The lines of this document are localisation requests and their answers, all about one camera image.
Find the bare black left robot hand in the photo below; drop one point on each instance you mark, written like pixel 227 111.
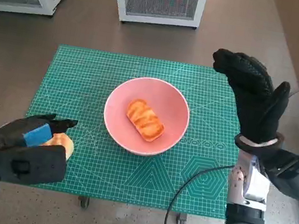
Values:
pixel 15 133

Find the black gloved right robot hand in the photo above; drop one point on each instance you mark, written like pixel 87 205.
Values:
pixel 258 106

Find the round toy bread bun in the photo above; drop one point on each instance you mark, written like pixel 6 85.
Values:
pixel 63 144

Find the pink bowl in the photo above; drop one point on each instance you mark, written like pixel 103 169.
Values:
pixel 172 112

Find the long striped toy bread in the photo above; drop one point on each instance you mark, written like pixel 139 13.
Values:
pixel 145 120

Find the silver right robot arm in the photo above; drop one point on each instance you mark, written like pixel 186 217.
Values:
pixel 240 183

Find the green cutting mat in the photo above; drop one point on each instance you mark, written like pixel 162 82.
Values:
pixel 100 172

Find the black table caster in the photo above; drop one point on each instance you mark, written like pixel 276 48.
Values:
pixel 83 201
pixel 181 220

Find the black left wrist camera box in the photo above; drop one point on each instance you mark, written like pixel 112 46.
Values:
pixel 38 165

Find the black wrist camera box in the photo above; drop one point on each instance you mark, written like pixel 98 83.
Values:
pixel 38 165
pixel 292 177

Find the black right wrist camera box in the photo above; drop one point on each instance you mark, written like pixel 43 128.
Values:
pixel 292 177

